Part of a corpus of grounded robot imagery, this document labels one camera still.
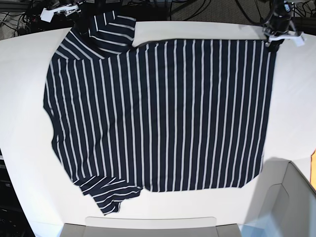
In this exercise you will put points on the yellow orange cloth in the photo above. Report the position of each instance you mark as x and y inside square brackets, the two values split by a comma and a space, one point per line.
[313, 170]

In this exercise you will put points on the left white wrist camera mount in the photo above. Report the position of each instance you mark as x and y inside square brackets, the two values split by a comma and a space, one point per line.
[297, 38]

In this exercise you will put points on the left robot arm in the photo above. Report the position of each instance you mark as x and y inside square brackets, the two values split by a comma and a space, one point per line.
[279, 7]

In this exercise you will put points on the grey tray at bottom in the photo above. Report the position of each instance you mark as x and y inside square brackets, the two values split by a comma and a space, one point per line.
[123, 227]

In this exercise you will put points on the grey bin at right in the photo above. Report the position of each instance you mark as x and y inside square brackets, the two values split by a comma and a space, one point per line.
[283, 203]

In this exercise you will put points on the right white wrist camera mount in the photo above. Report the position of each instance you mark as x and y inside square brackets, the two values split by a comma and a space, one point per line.
[67, 10]

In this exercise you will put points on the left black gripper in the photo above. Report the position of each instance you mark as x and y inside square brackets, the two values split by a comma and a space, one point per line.
[276, 26]

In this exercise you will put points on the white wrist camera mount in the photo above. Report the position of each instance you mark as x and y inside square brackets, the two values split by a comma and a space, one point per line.
[297, 38]
[67, 10]

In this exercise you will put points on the navy white striped T-shirt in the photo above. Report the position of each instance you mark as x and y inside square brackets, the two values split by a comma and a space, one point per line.
[170, 115]

